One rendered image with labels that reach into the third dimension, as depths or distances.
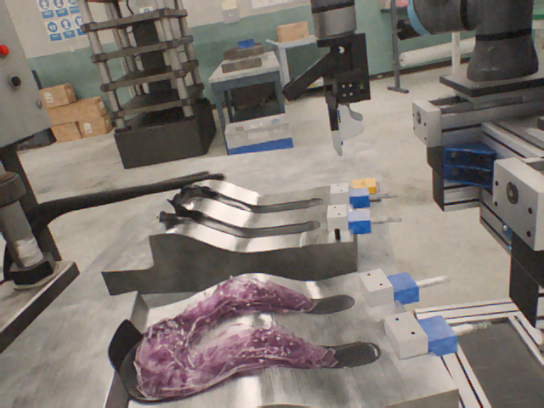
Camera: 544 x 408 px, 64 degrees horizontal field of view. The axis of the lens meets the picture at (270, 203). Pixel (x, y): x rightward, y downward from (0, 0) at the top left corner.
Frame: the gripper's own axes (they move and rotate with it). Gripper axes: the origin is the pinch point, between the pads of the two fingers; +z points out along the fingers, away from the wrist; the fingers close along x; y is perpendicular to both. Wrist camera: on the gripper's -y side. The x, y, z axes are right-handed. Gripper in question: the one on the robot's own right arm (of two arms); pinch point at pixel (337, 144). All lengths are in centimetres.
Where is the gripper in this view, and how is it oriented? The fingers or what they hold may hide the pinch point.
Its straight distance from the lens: 87.1
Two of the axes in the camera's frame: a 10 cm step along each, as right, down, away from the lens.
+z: 1.8, 9.0, 4.0
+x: 1.7, -4.2, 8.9
